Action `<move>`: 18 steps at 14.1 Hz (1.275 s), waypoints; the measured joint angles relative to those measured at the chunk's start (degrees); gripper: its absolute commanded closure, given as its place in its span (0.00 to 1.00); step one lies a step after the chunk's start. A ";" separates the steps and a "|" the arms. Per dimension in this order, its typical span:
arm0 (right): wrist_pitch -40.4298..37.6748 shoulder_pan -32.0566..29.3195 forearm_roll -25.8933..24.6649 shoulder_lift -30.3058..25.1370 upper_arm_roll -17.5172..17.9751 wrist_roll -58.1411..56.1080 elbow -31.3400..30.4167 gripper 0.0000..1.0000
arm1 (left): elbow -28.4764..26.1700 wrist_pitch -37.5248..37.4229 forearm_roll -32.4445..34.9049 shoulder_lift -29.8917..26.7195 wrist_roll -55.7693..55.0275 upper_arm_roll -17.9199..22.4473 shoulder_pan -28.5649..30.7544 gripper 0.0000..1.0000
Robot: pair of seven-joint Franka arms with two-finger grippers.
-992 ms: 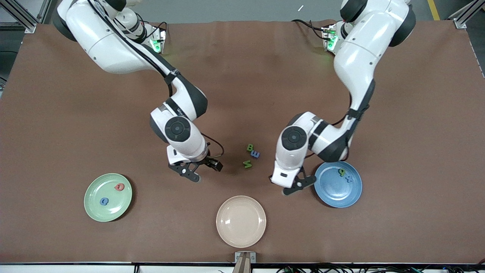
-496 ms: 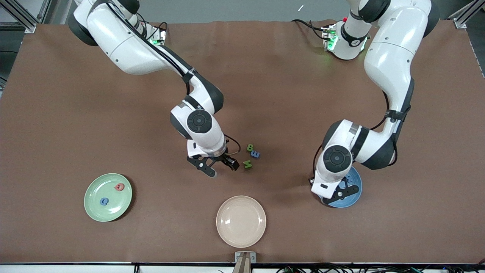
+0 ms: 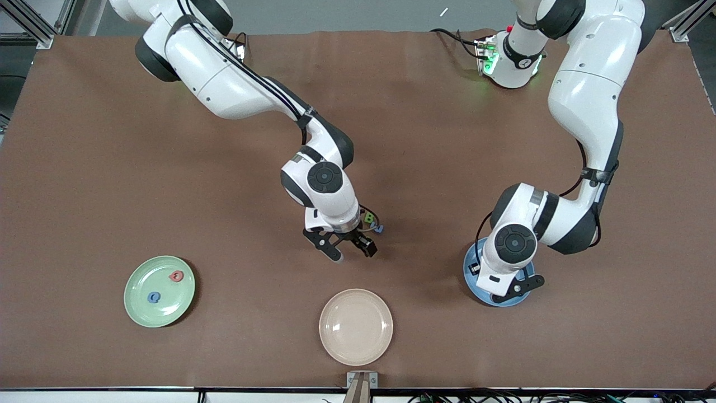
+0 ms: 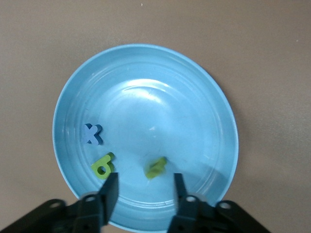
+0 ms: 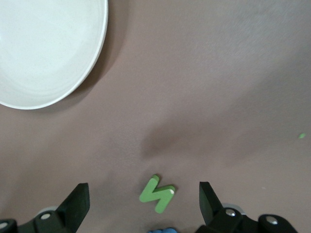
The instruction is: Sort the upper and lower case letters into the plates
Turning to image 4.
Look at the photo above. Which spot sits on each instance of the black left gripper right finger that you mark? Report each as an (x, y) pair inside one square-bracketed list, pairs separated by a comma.
[(192, 216)]

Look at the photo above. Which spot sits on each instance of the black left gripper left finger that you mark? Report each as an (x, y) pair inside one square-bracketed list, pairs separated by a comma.
[(90, 213)]

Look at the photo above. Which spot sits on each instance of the green letter p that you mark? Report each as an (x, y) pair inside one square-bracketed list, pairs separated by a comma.
[(107, 161)]

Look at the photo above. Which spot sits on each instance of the green letter u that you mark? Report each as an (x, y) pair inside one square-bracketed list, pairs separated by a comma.
[(155, 168)]

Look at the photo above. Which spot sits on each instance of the blue letter x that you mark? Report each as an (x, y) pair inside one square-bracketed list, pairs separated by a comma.
[(91, 134)]

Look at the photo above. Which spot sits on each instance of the blue plate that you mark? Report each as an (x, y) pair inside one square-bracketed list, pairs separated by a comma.
[(158, 109)]

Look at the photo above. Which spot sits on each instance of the brown table mat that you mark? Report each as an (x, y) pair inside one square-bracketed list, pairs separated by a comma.
[(36, 48)]

